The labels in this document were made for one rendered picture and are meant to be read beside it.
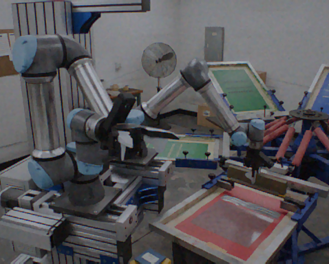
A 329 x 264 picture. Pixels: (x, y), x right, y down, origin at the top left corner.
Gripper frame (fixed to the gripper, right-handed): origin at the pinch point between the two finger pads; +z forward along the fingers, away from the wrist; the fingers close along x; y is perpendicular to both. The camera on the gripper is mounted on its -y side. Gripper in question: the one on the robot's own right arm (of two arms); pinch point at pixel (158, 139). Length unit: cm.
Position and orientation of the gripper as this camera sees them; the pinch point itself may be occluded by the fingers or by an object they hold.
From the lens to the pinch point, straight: 74.4
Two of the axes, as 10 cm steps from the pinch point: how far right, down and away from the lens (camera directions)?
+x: -6.8, 1.0, -7.2
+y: -1.0, 9.7, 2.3
